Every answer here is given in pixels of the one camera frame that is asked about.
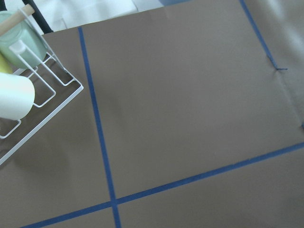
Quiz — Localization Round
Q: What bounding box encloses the yellow plastic cup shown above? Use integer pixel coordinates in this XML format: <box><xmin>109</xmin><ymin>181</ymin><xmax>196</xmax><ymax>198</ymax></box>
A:
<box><xmin>0</xmin><ymin>54</ymin><xmax>12</xmax><ymax>74</ymax></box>

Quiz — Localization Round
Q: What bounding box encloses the wooden rack handle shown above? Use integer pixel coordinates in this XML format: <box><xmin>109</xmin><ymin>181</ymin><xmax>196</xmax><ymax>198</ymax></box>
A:
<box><xmin>0</xmin><ymin>4</ymin><xmax>35</xmax><ymax>36</ymax></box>

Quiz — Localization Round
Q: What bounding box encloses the white wire cup rack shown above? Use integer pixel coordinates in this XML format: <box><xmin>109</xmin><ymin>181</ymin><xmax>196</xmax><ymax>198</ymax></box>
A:
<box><xmin>0</xmin><ymin>8</ymin><xmax>83</xmax><ymax>163</ymax></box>

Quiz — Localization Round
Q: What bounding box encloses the white plastic cup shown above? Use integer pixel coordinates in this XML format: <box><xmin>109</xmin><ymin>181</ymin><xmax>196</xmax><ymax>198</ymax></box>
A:
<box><xmin>0</xmin><ymin>73</ymin><xmax>35</xmax><ymax>120</ymax></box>

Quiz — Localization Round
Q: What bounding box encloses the green plastic cup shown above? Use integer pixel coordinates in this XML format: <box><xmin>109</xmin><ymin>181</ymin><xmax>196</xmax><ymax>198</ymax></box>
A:
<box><xmin>0</xmin><ymin>20</ymin><xmax>47</xmax><ymax>69</ymax></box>

